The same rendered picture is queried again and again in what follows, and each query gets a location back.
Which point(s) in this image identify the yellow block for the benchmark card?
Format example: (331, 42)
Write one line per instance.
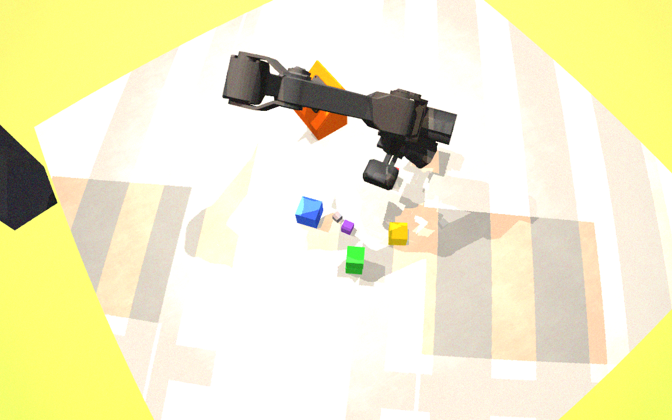
(397, 234)

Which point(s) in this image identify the blue block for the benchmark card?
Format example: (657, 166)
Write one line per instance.
(309, 212)

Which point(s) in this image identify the purple block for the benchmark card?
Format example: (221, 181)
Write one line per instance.
(347, 227)

